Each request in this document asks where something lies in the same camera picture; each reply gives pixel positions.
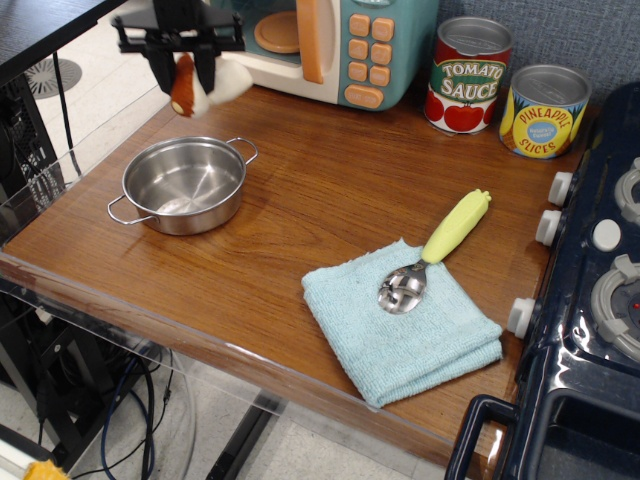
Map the plush brown white mushroom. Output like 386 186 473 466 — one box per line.
170 53 253 118

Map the dark blue toy stove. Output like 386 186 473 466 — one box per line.
446 83 639 479

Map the black cable under table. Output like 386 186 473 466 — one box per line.
69 349 176 480

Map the light blue folded cloth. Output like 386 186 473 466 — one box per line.
301 240 502 408

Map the toy microwave cream and teal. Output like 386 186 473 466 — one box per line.
215 1 439 111

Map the pineapple slices can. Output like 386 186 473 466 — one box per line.
499 64 592 160

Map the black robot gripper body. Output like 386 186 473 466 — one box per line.
111 1 245 55

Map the black desk at left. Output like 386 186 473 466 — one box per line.
1 0 124 85

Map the yellow object at corner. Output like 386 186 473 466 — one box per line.
1 460 70 480

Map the tomato sauce can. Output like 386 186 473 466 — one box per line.
424 16 514 134

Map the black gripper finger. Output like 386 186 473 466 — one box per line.
195 44 219 93
145 46 176 94

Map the blue cable under table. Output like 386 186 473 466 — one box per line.
99 354 156 480

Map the stainless steel pot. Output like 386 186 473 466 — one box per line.
107 136 259 236

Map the spoon with yellow corn handle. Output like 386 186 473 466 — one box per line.
377 189 492 315

